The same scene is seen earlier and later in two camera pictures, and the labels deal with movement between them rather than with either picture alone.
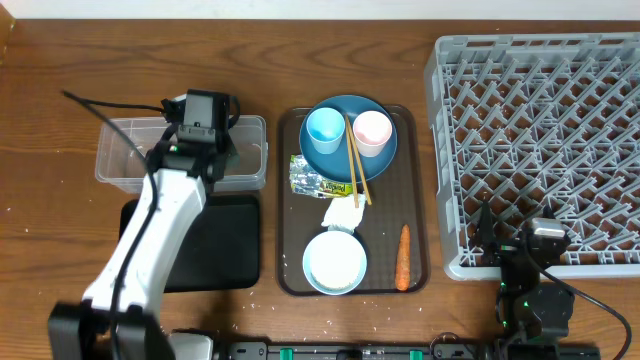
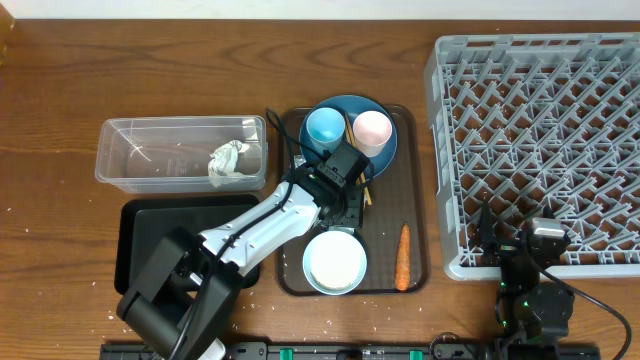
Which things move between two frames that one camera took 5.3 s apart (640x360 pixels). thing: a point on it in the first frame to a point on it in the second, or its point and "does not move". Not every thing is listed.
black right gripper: [486, 235] does not move
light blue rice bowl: [334, 263] does not move
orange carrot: [402, 274] does not move
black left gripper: [233, 153] to [359, 223]
